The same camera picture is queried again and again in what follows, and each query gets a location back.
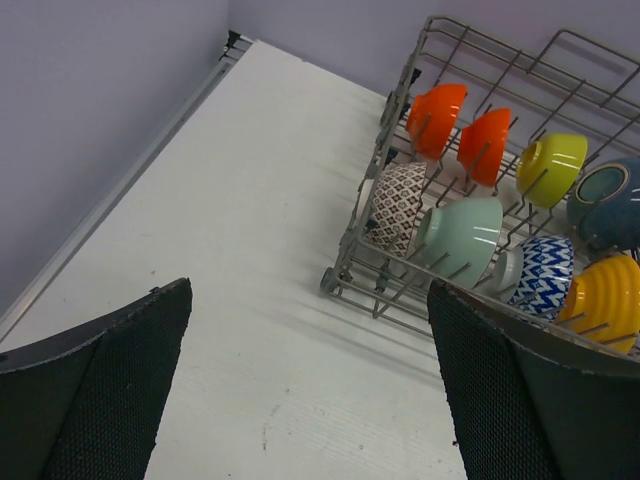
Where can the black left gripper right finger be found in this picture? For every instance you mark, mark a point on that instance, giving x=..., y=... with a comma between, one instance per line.
x=528, y=405

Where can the orange bowl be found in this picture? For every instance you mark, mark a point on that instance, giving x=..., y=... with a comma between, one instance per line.
x=433, y=116
x=482, y=145

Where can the grey wire dish rack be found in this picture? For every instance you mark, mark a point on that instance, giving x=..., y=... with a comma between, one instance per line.
x=509, y=176

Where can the dark blue glazed bowl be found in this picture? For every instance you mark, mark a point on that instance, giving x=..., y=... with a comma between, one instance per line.
x=604, y=206

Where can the brown patterned white bowl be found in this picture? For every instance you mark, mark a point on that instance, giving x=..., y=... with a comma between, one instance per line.
x=395, y=205

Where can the orange bowl far left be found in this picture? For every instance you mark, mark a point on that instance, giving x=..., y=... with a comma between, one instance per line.
x=433, y=116

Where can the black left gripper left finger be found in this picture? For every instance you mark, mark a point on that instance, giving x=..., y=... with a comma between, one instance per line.
x=87, y=403

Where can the yellow ribbed bowl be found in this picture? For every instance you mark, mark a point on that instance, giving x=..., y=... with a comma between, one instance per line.
x=603, y=303

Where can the lime green bowl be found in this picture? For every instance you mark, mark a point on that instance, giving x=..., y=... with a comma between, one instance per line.
x=549, y=166

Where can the mint green bowl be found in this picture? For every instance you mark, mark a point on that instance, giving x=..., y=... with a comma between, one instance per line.
x=457, y=241

